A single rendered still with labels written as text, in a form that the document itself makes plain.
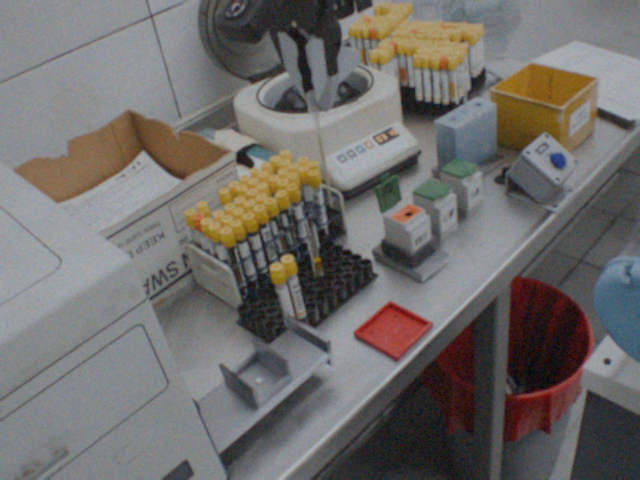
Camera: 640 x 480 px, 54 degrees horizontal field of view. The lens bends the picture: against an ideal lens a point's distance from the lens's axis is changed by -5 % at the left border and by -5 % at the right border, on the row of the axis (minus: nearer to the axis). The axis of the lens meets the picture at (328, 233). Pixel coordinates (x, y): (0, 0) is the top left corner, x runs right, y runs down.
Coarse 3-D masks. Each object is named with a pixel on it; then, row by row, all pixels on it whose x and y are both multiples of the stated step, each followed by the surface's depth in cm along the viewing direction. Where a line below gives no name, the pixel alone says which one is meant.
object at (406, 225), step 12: (408, 204) 85; (384, 216) 84; (396, 216) 83; (408, 216) 84; (420, 216) 83; (384, 228) 85; (396, 228) 83; (408, 228) 82; (420, 228) 83; (396, 240) 85; (408, 240) 83; (420, 240) 84
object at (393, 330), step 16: (368, 320) 79; (384, 320) 79; (400, 320) 79; (416, 320) 79; (368, 336) 78; (384, 336) 77; (400, 336) 77; (416, 336) 76; (384, 352) 75; (400, 352) 74
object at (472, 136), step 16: (464, 112) 99; (480, 112) 98; (448, 128) 96; (464, 128) 96; (480, 128) 99; (496, 128) 102; (448, 144) 98; (464, 144) 98; (480, 144) 101; (496, 144) 104; (448, 160) 99; (464, 160) 99; (480, 160) 102; (496, 160) 103
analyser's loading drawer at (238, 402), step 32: (288, 320) 74; (256, 352) 71; (288, 352) 72; (320, 352) 71; (224, 384) 70; (256, 384) 69; (288, 384) 68; (224, 416) 66; (256, 416) 66; (224, 448) 64
